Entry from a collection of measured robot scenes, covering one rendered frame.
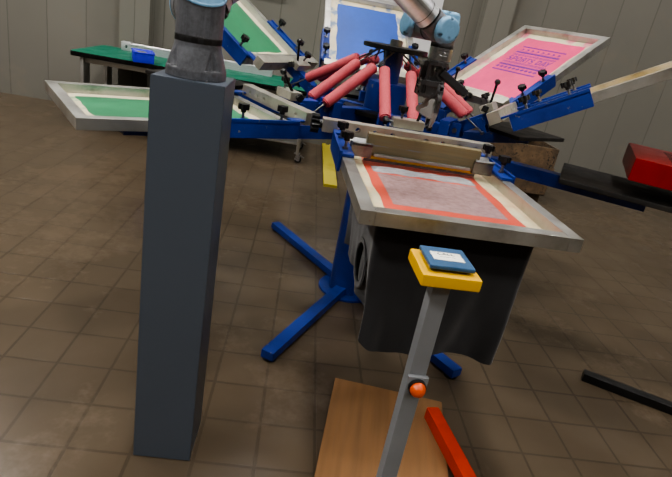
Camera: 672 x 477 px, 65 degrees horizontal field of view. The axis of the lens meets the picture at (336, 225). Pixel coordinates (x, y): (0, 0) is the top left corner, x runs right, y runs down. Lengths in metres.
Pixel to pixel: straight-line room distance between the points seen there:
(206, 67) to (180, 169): 0.26
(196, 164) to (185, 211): 0.13
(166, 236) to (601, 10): 5.91
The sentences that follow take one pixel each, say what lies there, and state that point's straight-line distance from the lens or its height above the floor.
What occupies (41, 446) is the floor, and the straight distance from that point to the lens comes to 2.04.
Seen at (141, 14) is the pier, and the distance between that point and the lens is 6.15.
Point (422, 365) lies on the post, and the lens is 1.28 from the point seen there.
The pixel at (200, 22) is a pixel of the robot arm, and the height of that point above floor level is 1.33.
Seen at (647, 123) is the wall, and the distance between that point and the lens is 7.28.
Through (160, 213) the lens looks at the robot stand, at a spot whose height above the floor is 0.85.
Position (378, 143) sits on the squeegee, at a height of 1.03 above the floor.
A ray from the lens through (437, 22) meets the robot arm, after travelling 1.64.
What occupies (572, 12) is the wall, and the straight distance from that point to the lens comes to 6.66.
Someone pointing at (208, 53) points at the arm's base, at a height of 1.27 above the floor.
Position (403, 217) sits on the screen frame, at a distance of 1.30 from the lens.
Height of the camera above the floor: 1.40
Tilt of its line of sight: 21 degrees down
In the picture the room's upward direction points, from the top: 11 degrees clockwise
